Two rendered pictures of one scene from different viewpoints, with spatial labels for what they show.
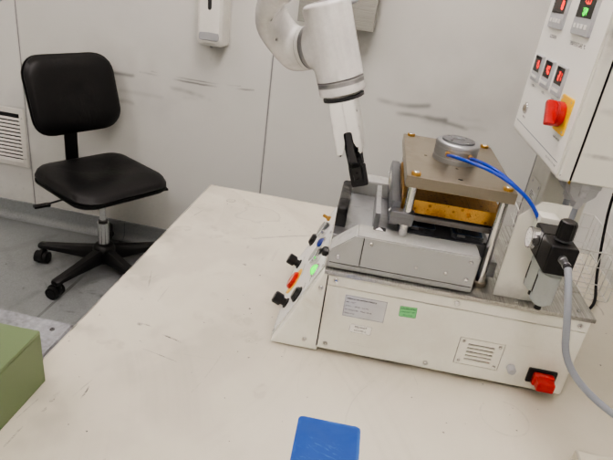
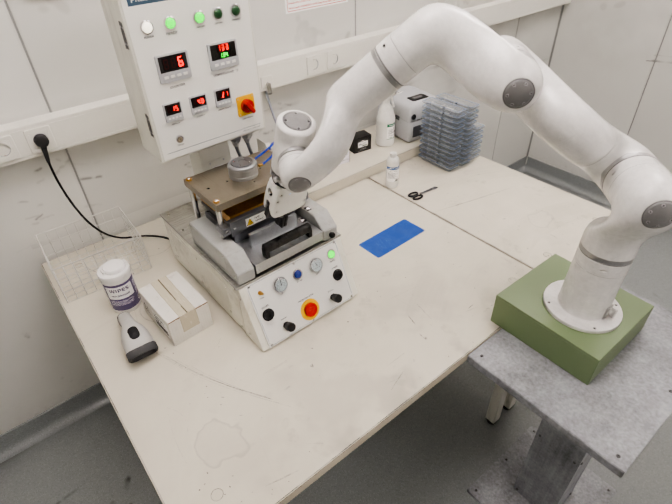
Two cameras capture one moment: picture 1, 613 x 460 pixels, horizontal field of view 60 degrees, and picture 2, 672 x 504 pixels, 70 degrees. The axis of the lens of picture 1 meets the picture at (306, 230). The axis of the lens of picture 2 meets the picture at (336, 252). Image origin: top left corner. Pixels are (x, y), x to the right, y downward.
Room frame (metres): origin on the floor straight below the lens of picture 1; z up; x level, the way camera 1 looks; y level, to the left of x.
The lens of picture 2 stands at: (1.59, 0.75, 1.74)
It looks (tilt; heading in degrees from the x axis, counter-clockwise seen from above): 38 degrees down; 226
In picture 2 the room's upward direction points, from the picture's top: 2 degrees counter-clockwise
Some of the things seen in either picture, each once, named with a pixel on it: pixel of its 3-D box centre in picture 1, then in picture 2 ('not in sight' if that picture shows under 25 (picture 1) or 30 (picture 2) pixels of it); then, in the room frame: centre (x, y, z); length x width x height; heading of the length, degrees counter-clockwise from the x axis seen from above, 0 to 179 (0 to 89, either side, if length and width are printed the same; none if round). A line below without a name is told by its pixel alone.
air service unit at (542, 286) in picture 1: (544, 257); not in sight; (0.73, -0.36, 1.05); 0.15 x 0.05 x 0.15; 175
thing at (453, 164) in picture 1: (468, 179); (245, 176); (0.94, -0.28, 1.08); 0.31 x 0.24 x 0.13; 175
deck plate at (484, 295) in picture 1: (448, 249); (246, 224); (0.96, -0.28, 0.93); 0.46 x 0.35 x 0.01; 85
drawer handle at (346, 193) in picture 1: (344, 202); (287, 239); (0.98, -0.07, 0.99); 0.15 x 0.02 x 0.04; 175
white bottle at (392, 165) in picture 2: not in sight; (392, 169); (0.26, -0.30, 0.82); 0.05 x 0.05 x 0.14
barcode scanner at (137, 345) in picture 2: not in sight; (130, 331); (1.38, -0.28, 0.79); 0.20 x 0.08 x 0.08; 84
